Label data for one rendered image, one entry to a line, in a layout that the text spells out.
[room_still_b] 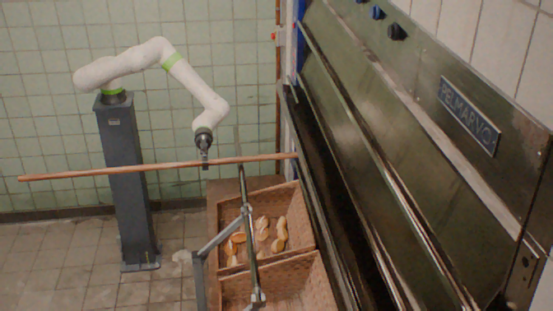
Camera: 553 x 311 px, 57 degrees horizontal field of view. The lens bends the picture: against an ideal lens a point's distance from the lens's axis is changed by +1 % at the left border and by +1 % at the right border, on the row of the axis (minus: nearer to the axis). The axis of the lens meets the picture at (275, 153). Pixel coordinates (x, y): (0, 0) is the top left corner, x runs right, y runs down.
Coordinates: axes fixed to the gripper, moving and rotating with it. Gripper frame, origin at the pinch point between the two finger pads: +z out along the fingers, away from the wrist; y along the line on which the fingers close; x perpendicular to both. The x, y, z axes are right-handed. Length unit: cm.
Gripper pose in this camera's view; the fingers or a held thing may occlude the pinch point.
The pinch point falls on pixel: (205, 162)
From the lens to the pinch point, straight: 237.2
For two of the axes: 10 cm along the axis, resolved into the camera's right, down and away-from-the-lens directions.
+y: 0.0, 8.5, 5.2
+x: -9.9, 0.8, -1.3
